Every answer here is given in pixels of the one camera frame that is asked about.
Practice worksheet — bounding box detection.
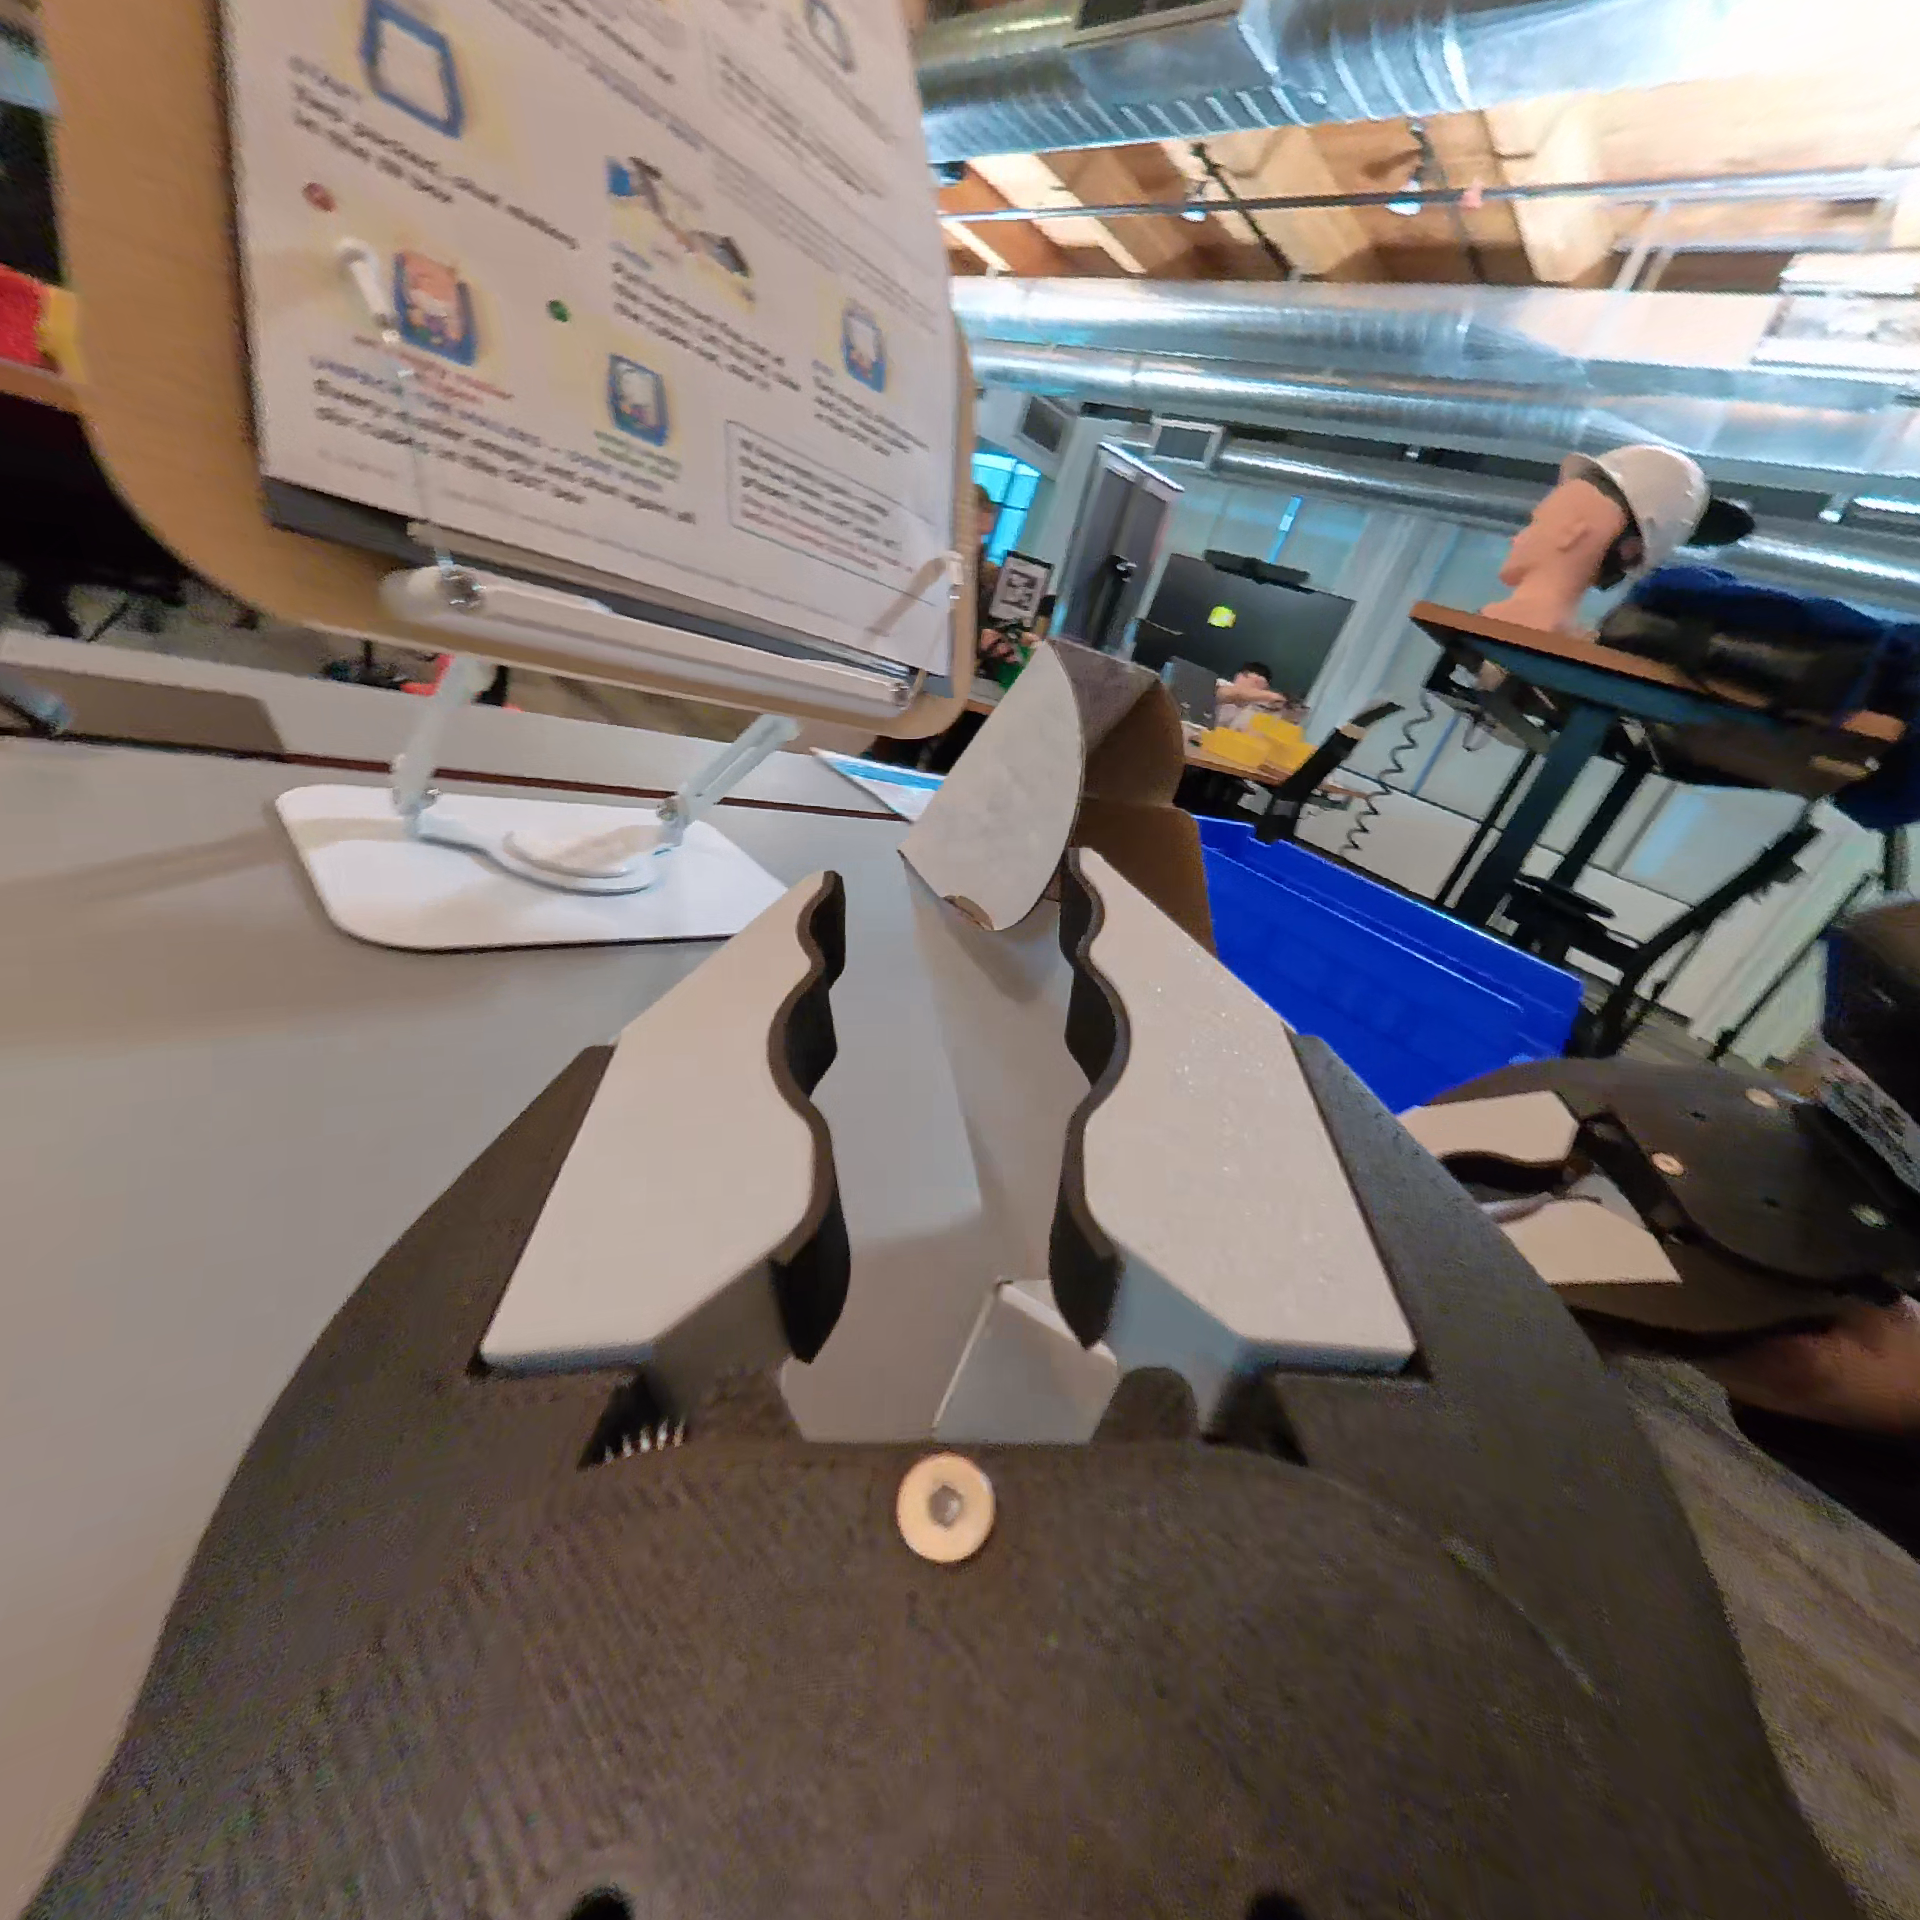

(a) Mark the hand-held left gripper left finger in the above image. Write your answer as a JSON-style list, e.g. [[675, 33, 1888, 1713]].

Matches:
[[479, 870, 854, 1380]]

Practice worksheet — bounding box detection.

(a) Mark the person's right hand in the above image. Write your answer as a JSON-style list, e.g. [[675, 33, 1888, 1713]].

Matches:
[[1722, 1296, 1920, 1427]]

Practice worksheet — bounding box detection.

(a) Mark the printed instruction sheet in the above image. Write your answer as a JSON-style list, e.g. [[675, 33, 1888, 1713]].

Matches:
[[220, 0, 964, 680]]

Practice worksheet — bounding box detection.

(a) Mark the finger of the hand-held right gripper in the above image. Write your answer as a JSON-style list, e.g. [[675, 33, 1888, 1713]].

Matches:
[[1476, 1197, 1685, 1292], [1414, 1089, 1588, 1173]]

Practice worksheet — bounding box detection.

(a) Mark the grey desk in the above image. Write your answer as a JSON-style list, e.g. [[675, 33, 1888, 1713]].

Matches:
[[0, 629, 963, 1868]]

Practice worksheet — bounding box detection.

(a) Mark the white hard hat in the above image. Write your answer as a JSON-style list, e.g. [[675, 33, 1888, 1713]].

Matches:
[[1562, 441, 1761, 575]]

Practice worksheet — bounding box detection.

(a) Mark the mannequin head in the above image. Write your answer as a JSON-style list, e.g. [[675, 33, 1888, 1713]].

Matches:
[[1497, 455, 1640, 628]]

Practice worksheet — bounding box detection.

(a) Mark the blue-edged paper sheet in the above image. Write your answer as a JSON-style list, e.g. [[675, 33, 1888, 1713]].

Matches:
[[814, 744, 957, 825]]

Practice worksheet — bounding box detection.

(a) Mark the orange-topped table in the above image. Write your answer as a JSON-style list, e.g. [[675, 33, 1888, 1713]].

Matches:
[[1409, 596, 1910, 1056]]

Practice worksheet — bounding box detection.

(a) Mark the grey framed panel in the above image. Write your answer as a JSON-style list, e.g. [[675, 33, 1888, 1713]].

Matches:
[[1085, 440, 1190, 663]]

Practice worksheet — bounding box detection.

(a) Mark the blue plastic bin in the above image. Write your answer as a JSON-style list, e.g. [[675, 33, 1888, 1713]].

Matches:
[[1197, 813, 1589, 1116]]

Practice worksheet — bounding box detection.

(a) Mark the white cardboard mailer box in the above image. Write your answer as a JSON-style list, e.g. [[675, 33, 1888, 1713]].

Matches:
[[777, 637, 1219, 1446]]

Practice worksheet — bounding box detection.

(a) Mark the white document stand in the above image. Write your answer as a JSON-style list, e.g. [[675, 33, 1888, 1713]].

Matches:
[[42, 0, 980, 955]]

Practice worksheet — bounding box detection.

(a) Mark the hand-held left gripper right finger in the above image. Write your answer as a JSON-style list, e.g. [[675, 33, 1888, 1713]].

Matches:
[[1047, 846, 1420, 1441]]

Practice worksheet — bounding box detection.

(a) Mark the blue jacket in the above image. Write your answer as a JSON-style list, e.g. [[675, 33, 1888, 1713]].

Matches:
[[1594, 563, 1920, 830]]

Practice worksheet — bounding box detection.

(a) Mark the black monitor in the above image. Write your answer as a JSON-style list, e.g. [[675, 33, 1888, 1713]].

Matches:
[[1136, 553, 1360, 710]]

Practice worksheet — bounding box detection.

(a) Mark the silver ventilation duct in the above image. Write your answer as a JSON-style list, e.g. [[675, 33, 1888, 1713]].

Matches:
[[949, 276, 1920, 453]]

